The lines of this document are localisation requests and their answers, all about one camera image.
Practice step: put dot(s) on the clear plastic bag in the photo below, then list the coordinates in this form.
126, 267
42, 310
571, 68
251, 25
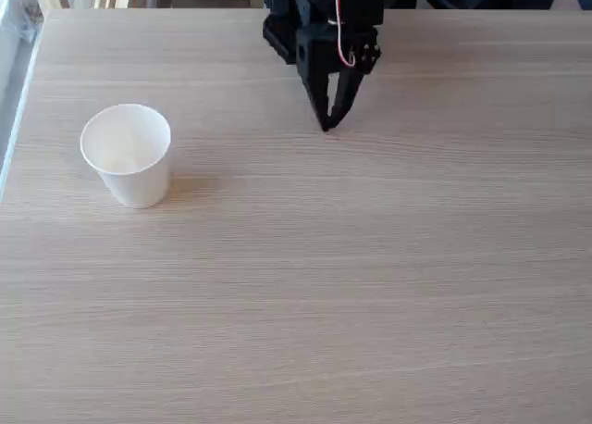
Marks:
16, 12

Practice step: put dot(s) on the white paper cup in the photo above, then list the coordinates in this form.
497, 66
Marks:
134, 183

